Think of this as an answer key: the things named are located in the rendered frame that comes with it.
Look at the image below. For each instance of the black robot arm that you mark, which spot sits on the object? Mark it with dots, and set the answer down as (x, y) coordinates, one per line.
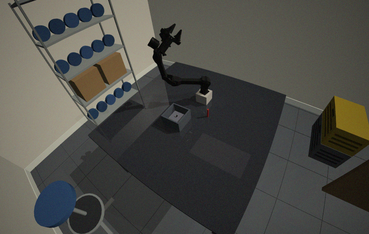
(175, 80)

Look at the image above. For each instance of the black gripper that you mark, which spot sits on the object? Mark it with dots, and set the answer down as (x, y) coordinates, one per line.
(168, 38)

